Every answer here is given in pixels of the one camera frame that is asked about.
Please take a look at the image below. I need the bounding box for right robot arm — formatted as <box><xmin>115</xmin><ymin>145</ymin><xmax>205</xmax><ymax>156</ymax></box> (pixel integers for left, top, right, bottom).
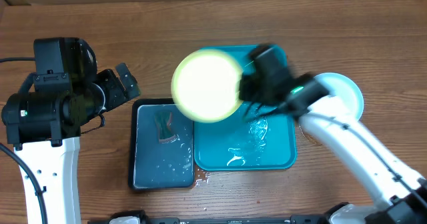
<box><xmin>239</xmin><ymin>73</ymin><xmax>426</xmax><ymax>224</ymax></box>

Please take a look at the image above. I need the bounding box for yellow plate with blue stain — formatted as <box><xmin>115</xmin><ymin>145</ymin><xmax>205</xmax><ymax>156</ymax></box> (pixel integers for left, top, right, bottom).
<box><xmin>171</xmin><ymin>49</ymin><xmax>243</xmax><ymax>123</ymax></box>

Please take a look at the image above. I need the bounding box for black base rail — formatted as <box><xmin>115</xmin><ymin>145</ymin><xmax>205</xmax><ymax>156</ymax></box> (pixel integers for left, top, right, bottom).
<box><xmin>88</xmin><ymin>210</ymin><xmax>334</xmax><ymax>224</ymax></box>

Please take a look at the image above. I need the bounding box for black water tray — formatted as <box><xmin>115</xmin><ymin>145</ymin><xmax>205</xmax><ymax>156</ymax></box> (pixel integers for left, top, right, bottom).
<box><xmin>127</xmin><ymin>98</ymin><xmax>195</xmax><ymax>191</ymax></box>

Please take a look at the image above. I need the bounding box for orange green sponge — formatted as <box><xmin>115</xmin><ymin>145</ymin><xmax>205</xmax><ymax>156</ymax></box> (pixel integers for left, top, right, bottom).
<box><xmin>154</xmin><ymin>111</ymin><xmax>177</xmax><ymax>143</ymax></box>

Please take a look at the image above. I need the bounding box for teal plastic tray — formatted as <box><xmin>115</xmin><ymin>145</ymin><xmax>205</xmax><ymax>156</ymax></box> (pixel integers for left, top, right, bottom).
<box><xmin>192</xmin><ymin>44</ymin><xmax>298</xmax><ymax>172</ymax></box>

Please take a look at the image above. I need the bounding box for light blue plate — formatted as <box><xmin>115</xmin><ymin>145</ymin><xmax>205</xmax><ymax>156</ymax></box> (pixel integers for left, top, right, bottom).
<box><xmin>315</xmin><ymin>73</ymin><xmax>364</xmax><ymax>120</ymax></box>

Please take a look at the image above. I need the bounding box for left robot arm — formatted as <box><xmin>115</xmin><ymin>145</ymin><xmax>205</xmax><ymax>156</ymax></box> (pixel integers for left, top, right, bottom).
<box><xmin>1</xmin><ymin>37</ymin><xmax>140</xmax><ymax>223</ymax></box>

